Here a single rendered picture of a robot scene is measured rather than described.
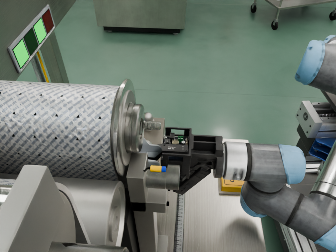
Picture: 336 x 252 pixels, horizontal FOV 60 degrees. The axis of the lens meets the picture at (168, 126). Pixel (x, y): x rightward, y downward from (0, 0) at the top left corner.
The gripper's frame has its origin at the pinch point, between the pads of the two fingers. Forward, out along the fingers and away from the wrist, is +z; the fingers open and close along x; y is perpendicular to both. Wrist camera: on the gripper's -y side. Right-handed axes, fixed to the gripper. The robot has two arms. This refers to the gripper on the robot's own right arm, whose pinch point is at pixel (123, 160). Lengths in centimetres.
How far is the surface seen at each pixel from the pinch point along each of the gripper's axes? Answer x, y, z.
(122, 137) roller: 10.7, 18.9, -4.0
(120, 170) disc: 13.0, 14.7, -3.7
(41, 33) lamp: -35.9, 8.9, 28.8
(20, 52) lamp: -23.5, 10.1, 28.8
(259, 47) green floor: -246, -109, -87
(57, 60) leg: -72, -23, 46
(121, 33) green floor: -264, -109, 64
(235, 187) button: -6.6, -16.7, -26.3
